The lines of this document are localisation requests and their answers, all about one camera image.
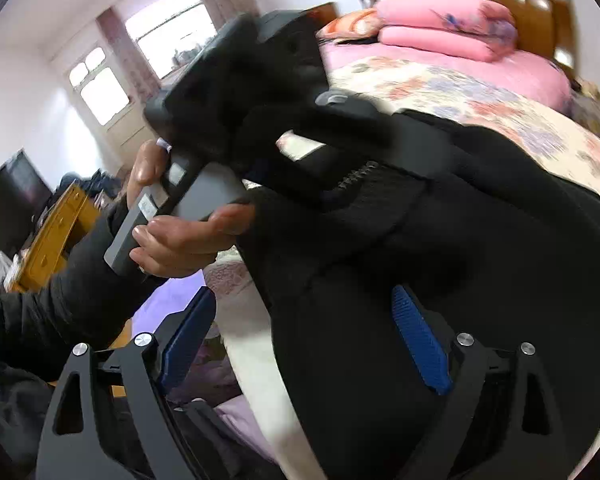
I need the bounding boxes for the black pants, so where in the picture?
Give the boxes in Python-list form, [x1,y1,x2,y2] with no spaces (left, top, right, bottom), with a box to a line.
[234,104,600,480]

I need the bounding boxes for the black sleeved left forearm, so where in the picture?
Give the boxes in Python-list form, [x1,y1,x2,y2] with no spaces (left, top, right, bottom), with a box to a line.
[0,202,163,479]

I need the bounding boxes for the person's left hand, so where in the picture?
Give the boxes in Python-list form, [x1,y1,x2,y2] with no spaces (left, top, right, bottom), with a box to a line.
[125,138,258,279]

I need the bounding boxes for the window with curtain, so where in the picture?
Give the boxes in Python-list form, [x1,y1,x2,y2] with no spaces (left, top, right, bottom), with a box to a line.
[96,0,216,102]

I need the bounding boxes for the orange patterned pillow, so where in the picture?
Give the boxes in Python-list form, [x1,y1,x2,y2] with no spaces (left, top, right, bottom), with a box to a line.
[316,8,382,41]

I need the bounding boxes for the floral quilt bedspread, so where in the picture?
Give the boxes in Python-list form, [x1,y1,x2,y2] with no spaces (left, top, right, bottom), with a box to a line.
[199,56,600,480]

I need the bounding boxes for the yellow wooden cabinet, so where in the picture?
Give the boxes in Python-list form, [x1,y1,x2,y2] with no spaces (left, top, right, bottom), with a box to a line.
[5,182,100,292]

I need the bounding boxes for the folded pink comforter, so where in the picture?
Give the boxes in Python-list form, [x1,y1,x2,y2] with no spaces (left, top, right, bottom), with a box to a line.
[375,0,518,62]

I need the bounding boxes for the black television screen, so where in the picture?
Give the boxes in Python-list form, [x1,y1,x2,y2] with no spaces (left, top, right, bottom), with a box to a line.
[0,150,53,259]

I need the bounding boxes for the wooden nightstand with cloth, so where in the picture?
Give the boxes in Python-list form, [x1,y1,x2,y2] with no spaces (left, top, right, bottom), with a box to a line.
[569,78,600,137]

